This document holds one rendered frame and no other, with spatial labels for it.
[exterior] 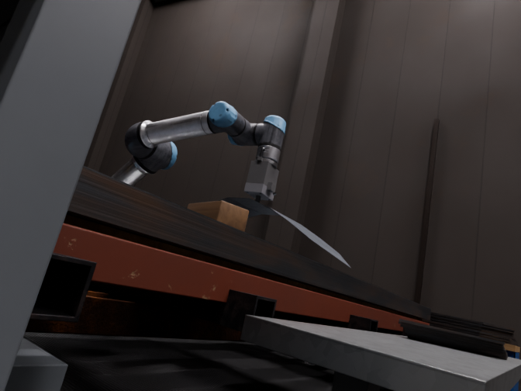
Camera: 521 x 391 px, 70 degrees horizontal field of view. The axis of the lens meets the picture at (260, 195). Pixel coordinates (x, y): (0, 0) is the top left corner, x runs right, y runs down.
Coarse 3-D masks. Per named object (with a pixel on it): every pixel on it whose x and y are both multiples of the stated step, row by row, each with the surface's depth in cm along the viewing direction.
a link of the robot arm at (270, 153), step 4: (260, 148) 120; (264, 148) 119; (268, 148) 118; (272, 148) 119; (276, 148) 119; (264, 152) 118; (268, 152) 118; (272, 152) 118; (276, 152) 119; (280, 152) 121; (256, 156) 121; (264, 156) 118; (268, 156) 118; (272, 156) 118; (276, 156) 119; (272, 160) 119; (276, 160) 119
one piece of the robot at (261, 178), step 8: (256, 160) 119; (264, 160) 117; (256, 168) 117; (264, 168) 116; (272, 168) 119; (248, 176) 117; (256, 176) 116; (264, 176) 115; (272, 176) 119; (248, 184) 116; (256, 184) 115; (264, 184) 115; (272, 184) 116; (248, 192) 117; (256, 192) 115; (264, 192) 115; (272, 192) 120; (256, 200) 117; (272, 200) 120
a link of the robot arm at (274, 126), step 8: (264, 120) 123; (272, 120) 121; (280, 120) 121; (256, 128) 123; (264, 128) 121; (272, 128) 120; (280, 128) 121; (256, 136) 122; (264, 136) 120; (272, 136) 119; (280, 136) 121; (264, 144) 119; (272, 144) 119; (280, 144) 121
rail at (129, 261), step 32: (64, 224) 35; (96, 224) 40; (96, 256) 37; (128, 256) 40; (160, 256) 44; (192, 256) 52; (160, 288) 44; (192, 288) 48; (224, 288) 53; (256, 288) 58; (288, 288) 66; (384, 320) 106; (416, 320) 133
